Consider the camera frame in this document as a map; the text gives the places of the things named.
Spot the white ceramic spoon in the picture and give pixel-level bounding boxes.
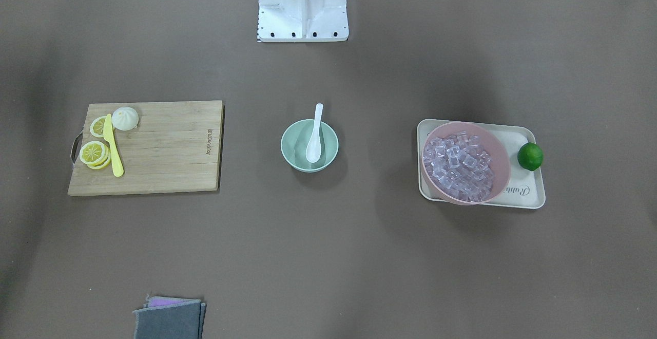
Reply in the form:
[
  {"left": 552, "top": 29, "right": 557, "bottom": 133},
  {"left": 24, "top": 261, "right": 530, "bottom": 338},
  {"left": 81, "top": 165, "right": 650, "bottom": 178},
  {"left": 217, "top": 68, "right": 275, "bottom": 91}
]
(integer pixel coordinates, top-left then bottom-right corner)
[{"left": 305, "top": 103, "right": 323, "bottom": 163}]

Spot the mint green bowl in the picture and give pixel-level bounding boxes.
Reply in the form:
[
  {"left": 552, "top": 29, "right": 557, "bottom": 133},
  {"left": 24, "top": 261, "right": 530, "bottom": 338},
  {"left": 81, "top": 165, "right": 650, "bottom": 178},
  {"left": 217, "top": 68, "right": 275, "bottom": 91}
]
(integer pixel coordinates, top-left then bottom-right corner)
[{"left": 281, "top": 119, "right": 339, "bottom": 173}]

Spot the pink bowl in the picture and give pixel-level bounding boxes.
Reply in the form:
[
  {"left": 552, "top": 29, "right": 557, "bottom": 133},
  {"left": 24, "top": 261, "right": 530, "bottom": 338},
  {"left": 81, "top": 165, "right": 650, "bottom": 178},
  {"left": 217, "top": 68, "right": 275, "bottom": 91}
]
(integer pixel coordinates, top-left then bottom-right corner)
[{"left": 417, "top": 119, "right": 511, "bottom": 205}]

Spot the bamboo cutting board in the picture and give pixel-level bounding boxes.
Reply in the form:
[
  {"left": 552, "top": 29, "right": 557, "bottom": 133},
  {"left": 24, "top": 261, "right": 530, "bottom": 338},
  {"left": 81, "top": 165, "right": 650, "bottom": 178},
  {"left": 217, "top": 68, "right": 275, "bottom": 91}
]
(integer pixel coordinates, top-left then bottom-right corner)
[{"left": 68, "top": 100, "right": 224, "bottom": 196}]

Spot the cream serving tray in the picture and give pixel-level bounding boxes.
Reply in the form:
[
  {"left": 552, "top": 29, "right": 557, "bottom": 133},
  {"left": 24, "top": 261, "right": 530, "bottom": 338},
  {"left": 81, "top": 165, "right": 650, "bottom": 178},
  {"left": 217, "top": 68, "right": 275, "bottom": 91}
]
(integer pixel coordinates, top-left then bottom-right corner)
[{"left": 417, "top": 119, "right": 545, "bottom": 210}]

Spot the green lime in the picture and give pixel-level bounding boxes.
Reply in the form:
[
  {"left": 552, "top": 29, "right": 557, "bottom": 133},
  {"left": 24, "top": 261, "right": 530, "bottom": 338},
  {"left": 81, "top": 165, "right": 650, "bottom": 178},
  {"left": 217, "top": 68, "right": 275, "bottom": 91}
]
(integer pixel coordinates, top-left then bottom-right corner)
[{"left": 517, "top": 142, "right": 544, "bottom": 172}]

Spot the white steamed bun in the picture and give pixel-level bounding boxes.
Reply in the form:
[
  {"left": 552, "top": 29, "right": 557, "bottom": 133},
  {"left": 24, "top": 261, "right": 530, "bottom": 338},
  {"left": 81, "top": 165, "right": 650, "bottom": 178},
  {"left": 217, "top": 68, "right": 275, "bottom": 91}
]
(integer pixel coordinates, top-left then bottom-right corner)
[{"left": 112, "top": 106, "right": 140, "bottom": 131}]

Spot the yellow plastic knife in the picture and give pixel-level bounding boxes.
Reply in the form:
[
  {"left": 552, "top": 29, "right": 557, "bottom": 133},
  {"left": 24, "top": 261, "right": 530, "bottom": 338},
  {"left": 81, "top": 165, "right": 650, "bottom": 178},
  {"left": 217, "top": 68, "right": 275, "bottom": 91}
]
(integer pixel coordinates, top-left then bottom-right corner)
[{"left": 103, "top": 114, "right": 124, "bottom": 178}]

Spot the grey folded cloth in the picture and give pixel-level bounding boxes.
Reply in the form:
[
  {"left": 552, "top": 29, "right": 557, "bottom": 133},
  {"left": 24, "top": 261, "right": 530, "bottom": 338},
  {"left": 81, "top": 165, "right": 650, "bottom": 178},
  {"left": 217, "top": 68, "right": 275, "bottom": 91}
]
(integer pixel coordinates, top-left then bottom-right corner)
[{"left": 133, "top": 299, "right": 206, "bottom": 338}]

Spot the purple cloth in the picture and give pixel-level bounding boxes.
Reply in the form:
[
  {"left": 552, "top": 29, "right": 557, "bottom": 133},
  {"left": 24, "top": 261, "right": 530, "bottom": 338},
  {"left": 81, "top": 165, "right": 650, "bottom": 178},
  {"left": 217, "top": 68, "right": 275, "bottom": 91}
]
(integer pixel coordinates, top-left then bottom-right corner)
[{"left": 143, "top": 295, "right": 197, "bottom": 308}]

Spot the lower lemon slice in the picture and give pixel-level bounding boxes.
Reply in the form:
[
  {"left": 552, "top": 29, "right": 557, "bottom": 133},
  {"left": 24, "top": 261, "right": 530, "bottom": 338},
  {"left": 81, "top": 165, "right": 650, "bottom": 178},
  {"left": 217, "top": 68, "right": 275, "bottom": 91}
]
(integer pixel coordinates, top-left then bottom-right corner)
[{"left": 79, "top": 141, "right": 112, "bottom": 170}]

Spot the lemon slice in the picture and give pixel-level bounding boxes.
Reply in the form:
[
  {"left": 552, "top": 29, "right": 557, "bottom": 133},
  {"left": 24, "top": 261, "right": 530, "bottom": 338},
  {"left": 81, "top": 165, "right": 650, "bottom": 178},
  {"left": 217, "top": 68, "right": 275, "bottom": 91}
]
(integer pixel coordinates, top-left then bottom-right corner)
[
  {"left": 89, "top": 116, "right": 107, "bottom": 138},
  {"left": 79, "top": 141, "right": 112, "bottom": 170}
]

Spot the upper lemon slice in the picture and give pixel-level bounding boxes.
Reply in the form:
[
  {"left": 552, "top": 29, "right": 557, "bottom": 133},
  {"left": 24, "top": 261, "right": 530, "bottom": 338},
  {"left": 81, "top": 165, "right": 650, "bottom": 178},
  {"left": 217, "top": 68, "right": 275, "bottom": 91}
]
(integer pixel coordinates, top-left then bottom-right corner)
[{"left": 89, "top": 116, "right": 107, "bottom": 138}]

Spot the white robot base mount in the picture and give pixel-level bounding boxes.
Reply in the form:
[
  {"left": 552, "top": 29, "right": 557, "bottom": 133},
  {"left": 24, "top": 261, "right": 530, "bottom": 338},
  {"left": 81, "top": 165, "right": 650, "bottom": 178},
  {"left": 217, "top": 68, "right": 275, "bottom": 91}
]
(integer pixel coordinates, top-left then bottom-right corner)
[{"left": 257, "top": 0, "right": 350, "bottom": 43}]

